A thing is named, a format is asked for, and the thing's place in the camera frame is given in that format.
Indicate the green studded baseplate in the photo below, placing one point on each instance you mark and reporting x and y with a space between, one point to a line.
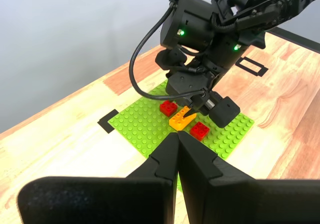
140 124

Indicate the red toy brick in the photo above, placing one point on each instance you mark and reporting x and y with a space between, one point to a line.
199 131
168 108

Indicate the black table edge strip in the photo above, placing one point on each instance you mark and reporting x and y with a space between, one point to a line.
300 40

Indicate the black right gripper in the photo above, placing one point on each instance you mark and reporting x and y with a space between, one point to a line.
232 56

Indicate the yellow toy brick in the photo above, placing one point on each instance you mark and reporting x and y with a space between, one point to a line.
178 123

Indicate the black tape rectangle marker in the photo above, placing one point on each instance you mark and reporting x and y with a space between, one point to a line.
262 71

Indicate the black tape corner marker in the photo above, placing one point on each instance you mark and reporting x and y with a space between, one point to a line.
103 123

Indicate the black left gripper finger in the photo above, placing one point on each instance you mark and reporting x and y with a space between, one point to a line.
250 201
100 201

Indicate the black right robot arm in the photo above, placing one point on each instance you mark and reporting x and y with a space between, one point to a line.
190 16

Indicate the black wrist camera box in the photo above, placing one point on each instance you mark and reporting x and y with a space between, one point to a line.
187 84

